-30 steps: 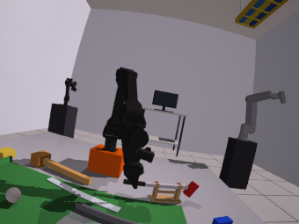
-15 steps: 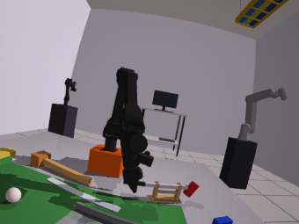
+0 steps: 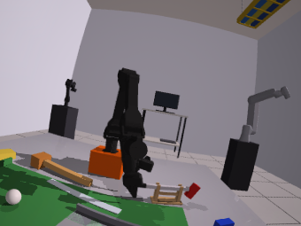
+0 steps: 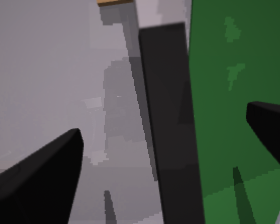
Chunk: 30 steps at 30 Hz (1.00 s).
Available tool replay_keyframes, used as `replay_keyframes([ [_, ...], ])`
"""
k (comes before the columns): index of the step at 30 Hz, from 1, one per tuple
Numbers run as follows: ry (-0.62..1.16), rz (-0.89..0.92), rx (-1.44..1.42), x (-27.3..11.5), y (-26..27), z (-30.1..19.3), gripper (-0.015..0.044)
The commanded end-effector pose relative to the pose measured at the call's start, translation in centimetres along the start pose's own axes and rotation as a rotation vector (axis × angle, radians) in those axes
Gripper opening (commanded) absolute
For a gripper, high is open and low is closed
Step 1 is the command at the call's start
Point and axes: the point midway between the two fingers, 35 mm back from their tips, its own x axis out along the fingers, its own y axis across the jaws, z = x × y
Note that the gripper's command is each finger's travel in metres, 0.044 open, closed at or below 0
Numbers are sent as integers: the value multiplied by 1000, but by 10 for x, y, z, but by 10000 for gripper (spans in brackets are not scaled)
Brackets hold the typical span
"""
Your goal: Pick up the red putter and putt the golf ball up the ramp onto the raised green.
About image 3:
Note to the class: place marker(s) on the wooden mallet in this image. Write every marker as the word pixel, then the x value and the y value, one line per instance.
pixel 43 160

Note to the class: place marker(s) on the white golf ball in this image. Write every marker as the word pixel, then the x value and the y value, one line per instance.
pixel 13 196

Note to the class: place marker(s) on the yellow flat block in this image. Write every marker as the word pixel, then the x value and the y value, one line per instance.
pixel 6 153

